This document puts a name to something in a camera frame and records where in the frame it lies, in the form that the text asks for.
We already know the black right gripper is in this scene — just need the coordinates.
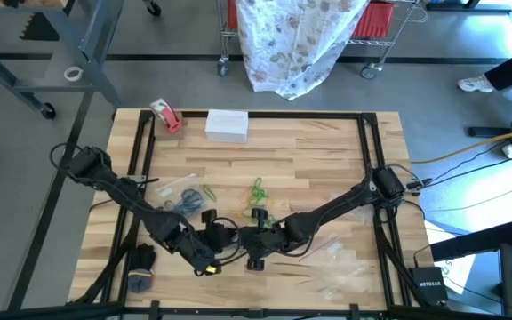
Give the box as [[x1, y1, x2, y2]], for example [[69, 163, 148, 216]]
[[238, 220, 289, 261]]

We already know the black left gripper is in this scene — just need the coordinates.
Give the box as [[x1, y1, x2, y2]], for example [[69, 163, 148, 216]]
[[197, 220, 245, 259]]

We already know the white cardboard box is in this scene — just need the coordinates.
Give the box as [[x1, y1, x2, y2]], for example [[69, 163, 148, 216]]
[[204, 108, 250, 145]]

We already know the black jagged foam piece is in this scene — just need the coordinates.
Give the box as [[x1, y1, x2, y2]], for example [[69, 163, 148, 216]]
[[19, 12, 60, 43]]

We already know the red tape dispenser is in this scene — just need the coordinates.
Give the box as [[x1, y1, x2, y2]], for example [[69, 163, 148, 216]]
[[148, 98, 184, 135]]

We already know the white tape roll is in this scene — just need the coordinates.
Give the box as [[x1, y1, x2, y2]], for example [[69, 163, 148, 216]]
[[63, 66, 85, 83]]

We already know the white paper sheet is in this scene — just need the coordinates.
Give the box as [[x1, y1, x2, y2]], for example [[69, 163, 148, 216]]
[[423, 220, 478, 295]]

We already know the red plastic bin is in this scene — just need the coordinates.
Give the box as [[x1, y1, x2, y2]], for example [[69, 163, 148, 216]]
[[226, 0, 240, 31], [352, 1, 400, 40]]

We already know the chrome wire shelf cart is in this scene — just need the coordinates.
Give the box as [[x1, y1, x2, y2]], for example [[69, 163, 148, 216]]
[[215, 0, 420, 81]]

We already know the black grey work glove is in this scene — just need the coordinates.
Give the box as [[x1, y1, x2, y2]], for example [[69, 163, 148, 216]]
[[126, 242, 158, 295]]

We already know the white floral curtain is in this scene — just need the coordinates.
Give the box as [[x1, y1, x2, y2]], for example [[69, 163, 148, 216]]
[[235, 0, 372, 101]]

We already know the black metal beam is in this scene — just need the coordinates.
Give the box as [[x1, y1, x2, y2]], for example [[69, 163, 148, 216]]
[[428, 220, 512, 263]]

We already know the person's shoe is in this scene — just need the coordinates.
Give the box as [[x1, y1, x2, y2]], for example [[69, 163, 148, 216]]
[[456, 74, 495, 94]]

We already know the black floor cable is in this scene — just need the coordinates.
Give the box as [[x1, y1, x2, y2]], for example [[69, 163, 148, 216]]
[[424, 188, 512, 213], [424, 157, 512, 188]]

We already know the black stand foot bar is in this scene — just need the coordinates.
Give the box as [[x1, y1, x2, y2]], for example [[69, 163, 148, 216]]
[[424, 2, 512, 13], [468, 125, 512, 139]]

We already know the black Netgear network switch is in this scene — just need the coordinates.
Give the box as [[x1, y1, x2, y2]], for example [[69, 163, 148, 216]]
[[408, 266, 449, 307]]

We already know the wide blue rubber band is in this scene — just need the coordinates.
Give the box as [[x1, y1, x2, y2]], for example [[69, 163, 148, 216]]
[[172, 195, 197, 217], [183, 188, 206, 211]]

